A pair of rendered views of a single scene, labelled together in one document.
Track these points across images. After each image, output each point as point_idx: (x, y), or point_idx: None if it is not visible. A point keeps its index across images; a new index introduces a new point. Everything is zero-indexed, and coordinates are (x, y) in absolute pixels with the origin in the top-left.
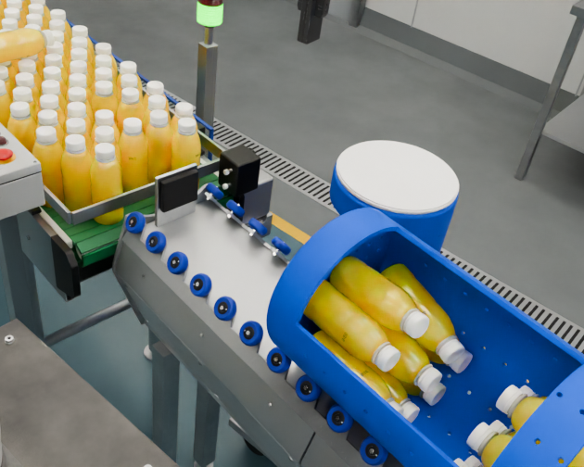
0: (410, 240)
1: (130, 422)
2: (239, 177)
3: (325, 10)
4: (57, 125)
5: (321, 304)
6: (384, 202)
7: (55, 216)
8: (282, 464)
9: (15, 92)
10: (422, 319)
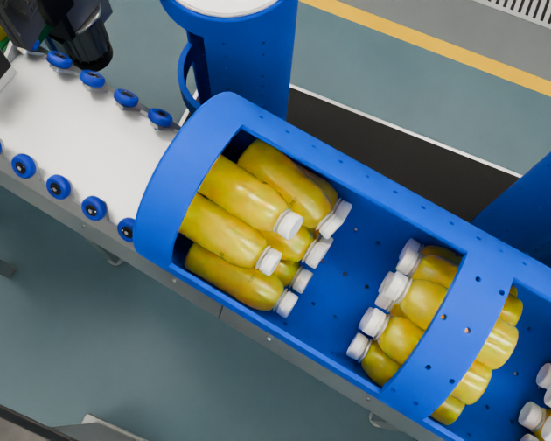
0: (260, 138)
1: (45, 439)
2: (47, 9)
3: (32, 6)
4: None
5: (187, 226)
6: (220, 8)
7: None
8: None
9: None
10: (295, 224)
